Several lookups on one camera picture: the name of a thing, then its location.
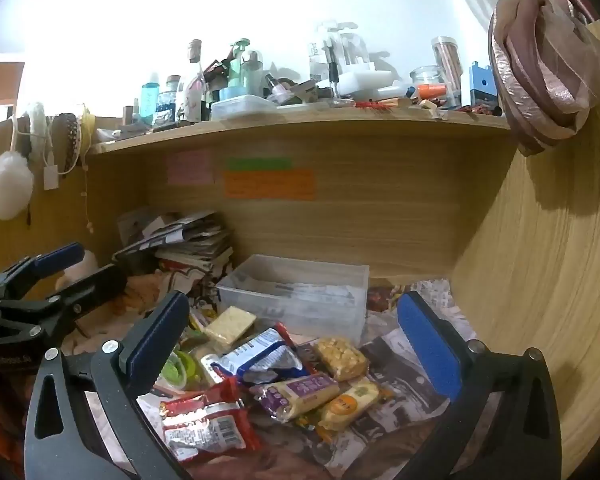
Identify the cream cracker packet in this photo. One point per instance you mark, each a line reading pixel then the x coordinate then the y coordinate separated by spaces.
pixel 230 325

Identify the yellow snack bar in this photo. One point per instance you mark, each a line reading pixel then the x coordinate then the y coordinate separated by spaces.
pixel 347 405

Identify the white fluffy headband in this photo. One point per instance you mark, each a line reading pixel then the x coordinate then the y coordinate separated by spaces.
pixel 39 125

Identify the short clear glass jar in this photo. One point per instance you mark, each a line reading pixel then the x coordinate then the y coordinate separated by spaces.
pixel 427 80

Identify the printed cloth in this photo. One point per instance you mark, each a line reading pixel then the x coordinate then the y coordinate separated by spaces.
pixel 380 440

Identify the clear acrylic organizer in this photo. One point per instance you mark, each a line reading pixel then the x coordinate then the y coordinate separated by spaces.
pixel 347 50

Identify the tall clear jar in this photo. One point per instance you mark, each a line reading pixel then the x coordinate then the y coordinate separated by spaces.
pixel 447 65

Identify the purple snack bar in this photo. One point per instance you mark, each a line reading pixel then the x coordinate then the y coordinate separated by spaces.
pixel 300 392

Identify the peanut crisp snack packet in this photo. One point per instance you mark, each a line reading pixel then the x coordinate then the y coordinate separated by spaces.
pixel 340 357

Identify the pink sticky note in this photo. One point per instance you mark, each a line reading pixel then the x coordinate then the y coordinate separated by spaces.
pixel 190 167

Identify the brown dotted hairband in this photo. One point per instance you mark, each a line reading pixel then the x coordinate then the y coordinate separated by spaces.
pixel 70 135

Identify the cardboard box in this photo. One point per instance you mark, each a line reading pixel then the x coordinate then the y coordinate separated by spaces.
pixel 0 80

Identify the wooden shelf board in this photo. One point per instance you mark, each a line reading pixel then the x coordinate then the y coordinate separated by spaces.
pixel 305 124

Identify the brown pink scarf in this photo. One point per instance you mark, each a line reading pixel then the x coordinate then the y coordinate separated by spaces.
pixel 535 60

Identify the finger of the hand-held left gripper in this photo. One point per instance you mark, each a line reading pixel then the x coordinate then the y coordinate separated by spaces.
pixel 95 285
pixel 55 258

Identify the blue block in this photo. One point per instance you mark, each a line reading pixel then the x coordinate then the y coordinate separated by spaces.
pixel 482 85

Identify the brown snack packet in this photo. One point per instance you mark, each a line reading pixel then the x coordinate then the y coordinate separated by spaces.
pixel 307 355

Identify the white charger plug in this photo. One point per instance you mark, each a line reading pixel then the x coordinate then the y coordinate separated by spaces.
pixel 51 178

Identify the orange sticky note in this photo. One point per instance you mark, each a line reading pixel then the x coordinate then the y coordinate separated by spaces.
pixel 269 185

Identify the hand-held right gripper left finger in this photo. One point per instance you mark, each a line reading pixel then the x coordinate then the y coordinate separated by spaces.
pixel 155 345

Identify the stack of magazines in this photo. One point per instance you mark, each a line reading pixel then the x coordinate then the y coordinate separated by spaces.
pixel 190 245

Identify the red snack packet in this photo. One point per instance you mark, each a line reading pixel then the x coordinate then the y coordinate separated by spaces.
pixel 205 422

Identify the white pink bottle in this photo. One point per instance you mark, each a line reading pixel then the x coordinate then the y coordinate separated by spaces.
pixel 192 90

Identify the blue plastic bottle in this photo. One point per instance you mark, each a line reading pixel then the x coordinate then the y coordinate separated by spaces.
pixel 150 102

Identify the green pump bottle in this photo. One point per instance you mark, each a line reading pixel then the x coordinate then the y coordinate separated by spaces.
pixel 245 67

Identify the green sticky note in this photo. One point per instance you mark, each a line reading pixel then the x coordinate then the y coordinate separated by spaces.
pixel 258 164

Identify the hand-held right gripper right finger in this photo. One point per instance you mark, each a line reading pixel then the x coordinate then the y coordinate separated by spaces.
pixel 430 345

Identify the white plastic box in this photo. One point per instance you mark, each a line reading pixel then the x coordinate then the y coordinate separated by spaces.
pixel 242 107

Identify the blue snack packet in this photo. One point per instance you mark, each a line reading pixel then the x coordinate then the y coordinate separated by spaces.
pixel 252 357

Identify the white fluffy pompom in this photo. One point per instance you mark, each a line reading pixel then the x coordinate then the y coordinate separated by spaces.
pixel 9 187

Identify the clear plastic container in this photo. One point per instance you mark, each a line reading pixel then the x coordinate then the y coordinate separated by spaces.
pixel 290 300

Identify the orange tube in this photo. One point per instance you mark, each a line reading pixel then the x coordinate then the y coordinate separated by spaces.
pixel 432 90

